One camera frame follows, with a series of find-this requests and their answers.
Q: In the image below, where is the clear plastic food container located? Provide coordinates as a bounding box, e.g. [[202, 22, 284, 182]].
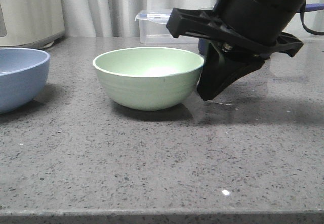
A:
[[135, 9, 198, 45]]

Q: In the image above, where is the black cable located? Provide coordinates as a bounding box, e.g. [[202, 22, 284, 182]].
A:
[[299, 3, 324, 35]]

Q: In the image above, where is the light green bowl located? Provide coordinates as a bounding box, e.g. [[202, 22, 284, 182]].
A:
[[93, 47, 204, 111]]

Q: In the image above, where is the dark blue saucepan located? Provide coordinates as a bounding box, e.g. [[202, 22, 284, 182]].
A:
[[198, 38, 272, 60]]

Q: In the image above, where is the white kitchen appliance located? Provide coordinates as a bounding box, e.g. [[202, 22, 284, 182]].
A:
[[1, 0, 65, 48]]

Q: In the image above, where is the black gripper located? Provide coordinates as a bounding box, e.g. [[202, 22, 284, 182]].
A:
[[167, 0, 303, 101]]

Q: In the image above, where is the white curtain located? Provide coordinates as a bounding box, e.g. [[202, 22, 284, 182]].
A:
[[58, 0, 324, 38]]

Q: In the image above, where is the light blue bowl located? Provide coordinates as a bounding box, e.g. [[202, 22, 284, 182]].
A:
[[1, 48, 50, 114]]

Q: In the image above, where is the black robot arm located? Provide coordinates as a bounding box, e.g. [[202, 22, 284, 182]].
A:
[[166, 0, 306, 100]]

